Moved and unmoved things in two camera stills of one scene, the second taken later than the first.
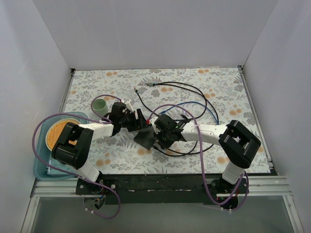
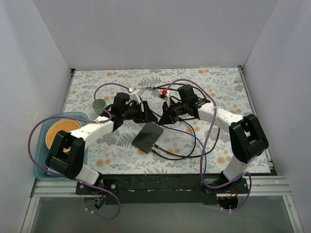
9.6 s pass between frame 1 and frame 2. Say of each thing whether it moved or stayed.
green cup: stayed
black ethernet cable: moved
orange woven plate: stayed
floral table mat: stayed
